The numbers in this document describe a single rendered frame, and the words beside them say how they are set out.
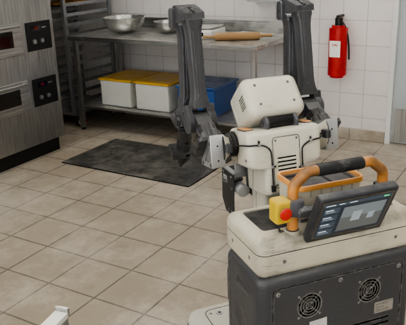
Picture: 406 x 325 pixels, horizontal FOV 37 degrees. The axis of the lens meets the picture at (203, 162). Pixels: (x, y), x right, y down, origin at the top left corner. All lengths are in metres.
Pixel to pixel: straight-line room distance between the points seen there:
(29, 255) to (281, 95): 1.97
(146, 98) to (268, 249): 3.86
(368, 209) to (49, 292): 1.86
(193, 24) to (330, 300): 1.00
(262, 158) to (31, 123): 3.27
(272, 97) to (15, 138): 3.18
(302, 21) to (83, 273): 1.77
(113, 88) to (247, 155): 3.76
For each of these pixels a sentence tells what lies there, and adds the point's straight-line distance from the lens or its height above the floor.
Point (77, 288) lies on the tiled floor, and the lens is 3.16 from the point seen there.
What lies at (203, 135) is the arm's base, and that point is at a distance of 2.04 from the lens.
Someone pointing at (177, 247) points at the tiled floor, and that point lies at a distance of 3.46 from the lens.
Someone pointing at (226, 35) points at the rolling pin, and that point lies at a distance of 4.95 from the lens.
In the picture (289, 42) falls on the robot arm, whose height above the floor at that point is 1.24.
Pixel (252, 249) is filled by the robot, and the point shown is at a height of 0.77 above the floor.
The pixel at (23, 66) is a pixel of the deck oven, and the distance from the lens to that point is 4.95.
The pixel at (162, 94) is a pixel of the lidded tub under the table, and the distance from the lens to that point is 5.34.
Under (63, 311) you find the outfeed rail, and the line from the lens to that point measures 1.29.
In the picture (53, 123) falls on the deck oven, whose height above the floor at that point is 0.25.
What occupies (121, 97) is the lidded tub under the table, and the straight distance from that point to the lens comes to 5.63.
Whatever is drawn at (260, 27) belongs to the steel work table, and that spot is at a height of 0.92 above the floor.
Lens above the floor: 1.58
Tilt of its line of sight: 19 degrees down
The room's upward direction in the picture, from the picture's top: 2 degrees counter-clockwise
